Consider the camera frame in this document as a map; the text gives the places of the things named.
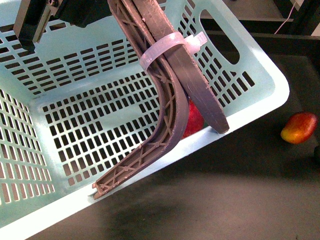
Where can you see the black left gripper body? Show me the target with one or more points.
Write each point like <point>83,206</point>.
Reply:
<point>33,17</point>

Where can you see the light blue plastic shopping basket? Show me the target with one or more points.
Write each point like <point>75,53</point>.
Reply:
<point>81,102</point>

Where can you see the red apple with stem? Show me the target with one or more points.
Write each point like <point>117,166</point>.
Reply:
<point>195,121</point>

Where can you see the white zip tie right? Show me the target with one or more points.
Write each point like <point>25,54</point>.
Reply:
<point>193,44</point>

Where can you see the red yellow mango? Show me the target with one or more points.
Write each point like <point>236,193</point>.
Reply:
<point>299,127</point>

